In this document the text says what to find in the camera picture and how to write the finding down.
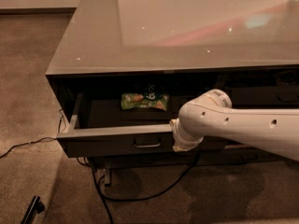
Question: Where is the thick black floor cable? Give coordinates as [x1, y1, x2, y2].
[76, 151, 204, 224]

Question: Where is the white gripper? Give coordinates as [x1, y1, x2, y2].
[170, 119, 204, 152]

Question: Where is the thin black floor cable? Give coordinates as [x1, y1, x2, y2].
[0, 109, 65, 159]

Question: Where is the grey drawer cabinet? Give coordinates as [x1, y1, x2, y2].
[46, 0, 299, 158]

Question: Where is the black object on floor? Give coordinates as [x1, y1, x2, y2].
[21, 196, 45, 224]

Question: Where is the green snack bag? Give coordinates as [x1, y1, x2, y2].
[121, 93, 169, 111]

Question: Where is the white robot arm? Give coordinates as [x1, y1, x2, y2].
[170, 89, 299, 161]

